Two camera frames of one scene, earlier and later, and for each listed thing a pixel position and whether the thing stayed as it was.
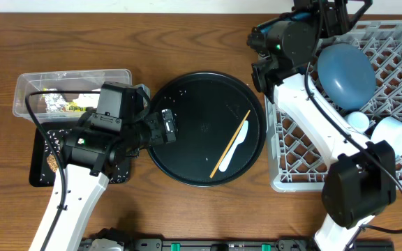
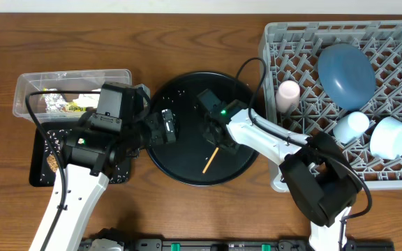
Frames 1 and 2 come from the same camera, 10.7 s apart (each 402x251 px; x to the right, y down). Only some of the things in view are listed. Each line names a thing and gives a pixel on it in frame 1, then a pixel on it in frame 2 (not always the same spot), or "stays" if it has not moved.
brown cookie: [52, 163] stays
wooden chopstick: [226, 150] -> [208, 164]
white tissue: [88, 100] stays
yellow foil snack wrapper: [56, 102] stays
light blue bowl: [393, 131] stays
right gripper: [320, 12] -> [209, 136]
